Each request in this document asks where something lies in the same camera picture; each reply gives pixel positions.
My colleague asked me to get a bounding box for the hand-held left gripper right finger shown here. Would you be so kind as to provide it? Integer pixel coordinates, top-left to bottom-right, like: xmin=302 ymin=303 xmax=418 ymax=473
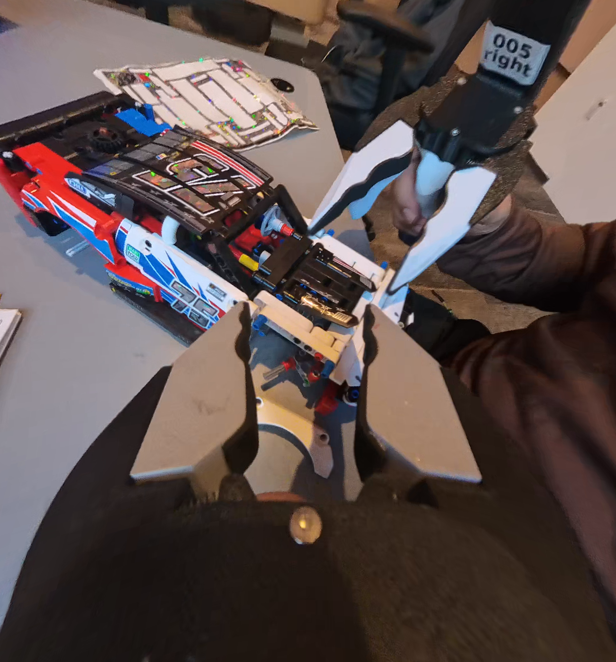
xmin=352 ymin=304 xmax=483 ymax=503

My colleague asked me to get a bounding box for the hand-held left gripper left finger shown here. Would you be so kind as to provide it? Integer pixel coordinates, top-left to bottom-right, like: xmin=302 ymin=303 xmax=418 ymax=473
xmin=129 ymin=301 xmax=260 ymax=501

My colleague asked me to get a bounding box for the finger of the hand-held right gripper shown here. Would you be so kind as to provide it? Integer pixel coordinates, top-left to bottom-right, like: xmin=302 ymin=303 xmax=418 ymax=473
xmin=385 ymin=165 xmax=498 ymax=312
xmin=307 ymin=120 xmax=418 ymax=237

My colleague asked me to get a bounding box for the white curved brick piece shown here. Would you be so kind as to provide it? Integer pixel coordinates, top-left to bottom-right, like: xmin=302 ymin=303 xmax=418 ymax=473
xmin=255 ymin=394 xmax=336 ymax=480

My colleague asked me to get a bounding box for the toy brick race car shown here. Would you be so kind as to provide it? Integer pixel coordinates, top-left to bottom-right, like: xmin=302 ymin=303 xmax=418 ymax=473
xmin=0 ymin=90 xmax=411 ymax=415

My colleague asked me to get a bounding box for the person's right forearm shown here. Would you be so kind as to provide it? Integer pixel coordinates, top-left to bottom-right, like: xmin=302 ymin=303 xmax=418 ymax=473
xmin=437 ymin=204 xmax=616 ymax=312

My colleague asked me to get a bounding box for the grey desk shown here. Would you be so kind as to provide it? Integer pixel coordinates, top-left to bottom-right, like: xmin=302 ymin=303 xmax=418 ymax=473
xmin=0 ymin=0 xmax=376 ymax=662

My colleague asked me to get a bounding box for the person's right hand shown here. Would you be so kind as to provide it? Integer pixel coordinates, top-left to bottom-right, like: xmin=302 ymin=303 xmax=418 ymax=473
xmin=390 ymin=170 xmax=437 ymax=244

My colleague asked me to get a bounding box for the black office chair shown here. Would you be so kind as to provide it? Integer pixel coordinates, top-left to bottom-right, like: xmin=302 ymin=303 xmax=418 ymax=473
xmin=331 ymin=0 xmax=438 ymax=151

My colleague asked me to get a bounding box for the holographic sticker sheet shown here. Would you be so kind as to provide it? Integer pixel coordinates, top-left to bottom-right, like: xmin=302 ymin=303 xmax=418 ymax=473
xmin=93 ymin=58 xmax=319 ymax=152

